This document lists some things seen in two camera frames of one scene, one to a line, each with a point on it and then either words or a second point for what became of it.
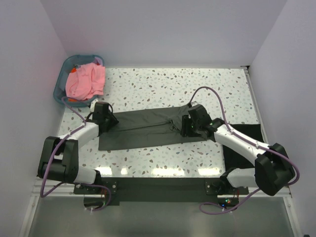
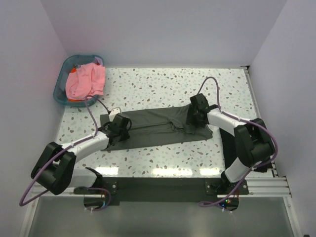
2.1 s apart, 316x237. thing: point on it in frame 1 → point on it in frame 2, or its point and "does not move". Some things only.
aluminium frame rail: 45,189 does not move
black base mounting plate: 161,189 does not move
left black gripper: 114,121 → 125,136
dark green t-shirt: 147,127 does not move
